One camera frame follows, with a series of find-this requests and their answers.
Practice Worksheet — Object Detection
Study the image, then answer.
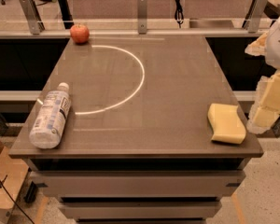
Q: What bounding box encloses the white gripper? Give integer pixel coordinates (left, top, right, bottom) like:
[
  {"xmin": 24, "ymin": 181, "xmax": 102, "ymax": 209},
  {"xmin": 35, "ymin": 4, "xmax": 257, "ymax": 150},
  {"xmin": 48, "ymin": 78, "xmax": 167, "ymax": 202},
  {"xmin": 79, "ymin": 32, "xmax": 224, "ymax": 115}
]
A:
[{"xmin": 245, "ymin": 17, "xmax": 280, "ymax": 134}]

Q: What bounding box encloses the middle metal bracket post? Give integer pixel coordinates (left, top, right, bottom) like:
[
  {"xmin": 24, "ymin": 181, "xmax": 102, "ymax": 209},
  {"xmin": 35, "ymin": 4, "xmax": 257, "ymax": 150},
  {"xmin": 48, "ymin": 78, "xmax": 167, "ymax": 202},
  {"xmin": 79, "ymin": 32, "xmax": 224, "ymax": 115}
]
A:
[{"xmin": 137, "ymin": 0, "xmax": 147, "ymax": 35}]

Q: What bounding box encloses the yellow sponge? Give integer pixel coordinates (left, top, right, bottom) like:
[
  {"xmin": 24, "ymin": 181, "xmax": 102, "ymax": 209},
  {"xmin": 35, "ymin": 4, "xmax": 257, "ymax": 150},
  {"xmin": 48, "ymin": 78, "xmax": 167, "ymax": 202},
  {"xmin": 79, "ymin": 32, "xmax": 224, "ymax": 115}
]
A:
[{"xmin": 207, "ymin": 104, "xmax": 246, "ymax": 145}]

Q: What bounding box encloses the black hanging cable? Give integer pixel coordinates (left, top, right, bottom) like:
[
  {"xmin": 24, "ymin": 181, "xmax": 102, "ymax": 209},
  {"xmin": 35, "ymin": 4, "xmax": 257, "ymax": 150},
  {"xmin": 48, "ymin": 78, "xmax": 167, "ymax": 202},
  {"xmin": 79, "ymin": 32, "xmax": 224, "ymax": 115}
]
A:
[{"xmin": 173, "ymin": 0, "xmax": 185, "ymax": 29}]

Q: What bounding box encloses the wooden box at left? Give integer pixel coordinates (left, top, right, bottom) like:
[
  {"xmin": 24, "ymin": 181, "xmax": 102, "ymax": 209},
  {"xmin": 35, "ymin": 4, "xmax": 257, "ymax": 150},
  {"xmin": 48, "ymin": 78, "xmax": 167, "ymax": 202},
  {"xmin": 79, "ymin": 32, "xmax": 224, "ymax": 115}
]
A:
[{"xmin": 0, "ymin": 131, "xmax": 30, "ymax": 224}]

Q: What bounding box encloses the clear plastic water bottle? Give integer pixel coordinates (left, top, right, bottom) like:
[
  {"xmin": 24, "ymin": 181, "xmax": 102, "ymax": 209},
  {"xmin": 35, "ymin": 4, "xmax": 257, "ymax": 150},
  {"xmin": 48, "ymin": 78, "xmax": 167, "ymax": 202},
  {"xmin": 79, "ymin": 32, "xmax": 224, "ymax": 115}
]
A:
[{"xmin": 29, "ymin": 82, "xmax": 71, "ymax": 149}]

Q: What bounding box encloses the red apple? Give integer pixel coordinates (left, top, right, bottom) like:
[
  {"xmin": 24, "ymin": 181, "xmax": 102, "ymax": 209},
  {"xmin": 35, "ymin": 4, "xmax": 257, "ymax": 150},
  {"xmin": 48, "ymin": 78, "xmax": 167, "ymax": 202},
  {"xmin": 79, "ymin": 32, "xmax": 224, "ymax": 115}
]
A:
[{"xmin": 70, "ymin": 24, "xmax": 90, "ymax": 44}]

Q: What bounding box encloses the metal bracket post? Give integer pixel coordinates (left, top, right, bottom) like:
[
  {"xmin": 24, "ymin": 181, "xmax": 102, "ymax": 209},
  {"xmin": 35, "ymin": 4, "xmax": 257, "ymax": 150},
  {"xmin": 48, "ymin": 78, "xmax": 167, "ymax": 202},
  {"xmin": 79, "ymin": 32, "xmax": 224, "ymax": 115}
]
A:
[
  {"xmin": 19, "ymin": 0, "xmax": 44, "ymax": 35},
  {"xmin": 137, "ymin": 0, "xmax": 147, "ymax": 35},
  {"xmin": 243, "ymin": 0, "xmax": 268, "ymax": 33}
]

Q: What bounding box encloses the right metal bracket post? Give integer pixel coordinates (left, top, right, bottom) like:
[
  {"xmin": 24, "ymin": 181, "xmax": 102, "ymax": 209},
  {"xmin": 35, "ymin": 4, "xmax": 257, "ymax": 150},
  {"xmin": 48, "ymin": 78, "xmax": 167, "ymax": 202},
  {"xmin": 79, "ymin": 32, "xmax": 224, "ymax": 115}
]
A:
[{"xmin": 243, "ymin": 0, "xmax": 268, "ymax": 33}]

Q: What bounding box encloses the left metal bracket post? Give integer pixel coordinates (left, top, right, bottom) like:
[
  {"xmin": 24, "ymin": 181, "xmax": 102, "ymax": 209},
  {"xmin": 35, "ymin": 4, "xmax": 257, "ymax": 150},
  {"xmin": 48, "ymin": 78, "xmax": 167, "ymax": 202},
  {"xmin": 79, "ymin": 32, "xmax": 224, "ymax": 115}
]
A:
[{"xmin": 19, "ymin": 0, "xmax": 44, "ymax": 35}]

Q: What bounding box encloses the black floor cable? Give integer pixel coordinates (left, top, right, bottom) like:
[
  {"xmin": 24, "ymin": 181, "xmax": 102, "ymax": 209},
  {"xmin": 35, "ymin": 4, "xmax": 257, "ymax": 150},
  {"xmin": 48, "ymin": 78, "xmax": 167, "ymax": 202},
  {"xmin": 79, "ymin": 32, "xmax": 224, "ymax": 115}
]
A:
[{"xmin": 0, "ymin": 166, "xmax": 35, "ymax": 224}]

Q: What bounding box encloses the grey drawer cabinet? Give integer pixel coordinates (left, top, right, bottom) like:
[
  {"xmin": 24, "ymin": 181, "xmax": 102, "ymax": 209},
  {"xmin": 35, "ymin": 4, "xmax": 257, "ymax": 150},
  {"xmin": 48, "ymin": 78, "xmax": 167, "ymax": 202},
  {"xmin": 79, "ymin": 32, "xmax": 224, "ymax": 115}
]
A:
[{"xmin": 10, "ymin": 35, "xmax": 262, "ymax": 224}]

